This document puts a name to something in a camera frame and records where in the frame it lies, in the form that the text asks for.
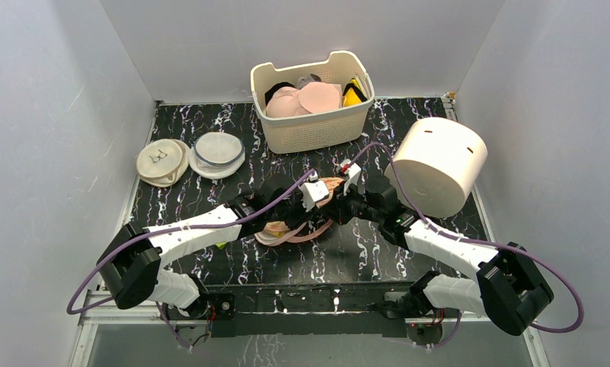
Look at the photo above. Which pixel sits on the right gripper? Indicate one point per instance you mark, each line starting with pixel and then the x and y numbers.
pixel 350 203

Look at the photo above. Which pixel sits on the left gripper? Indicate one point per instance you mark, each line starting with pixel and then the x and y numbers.
pixel 302 215

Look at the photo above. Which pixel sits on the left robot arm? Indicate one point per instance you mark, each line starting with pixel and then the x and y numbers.
pixel 133 264

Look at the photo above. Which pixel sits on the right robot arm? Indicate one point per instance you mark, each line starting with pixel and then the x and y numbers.
pixel 501 284

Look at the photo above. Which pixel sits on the cream plastic laundry basket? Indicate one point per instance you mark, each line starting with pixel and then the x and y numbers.
pixel 313 131

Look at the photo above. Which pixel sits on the pink bra in basket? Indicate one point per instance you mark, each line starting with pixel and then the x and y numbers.
pixel 313 98

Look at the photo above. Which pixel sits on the white cylindrical drum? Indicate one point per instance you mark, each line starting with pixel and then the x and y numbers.
pixel 436 165

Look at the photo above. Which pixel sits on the yellow black item in basket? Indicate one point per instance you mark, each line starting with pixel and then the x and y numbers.
pixel 353 93

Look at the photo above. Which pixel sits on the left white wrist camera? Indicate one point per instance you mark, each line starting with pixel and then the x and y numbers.
pixel 313 193

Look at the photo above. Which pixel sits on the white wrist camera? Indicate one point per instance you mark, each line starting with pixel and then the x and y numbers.
pixel 313 193
pixel 350 172

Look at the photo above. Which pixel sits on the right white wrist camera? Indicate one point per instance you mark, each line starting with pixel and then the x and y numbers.
pixel 350 172

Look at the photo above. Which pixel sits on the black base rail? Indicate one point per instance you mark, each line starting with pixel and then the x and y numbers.
pixel 319 309

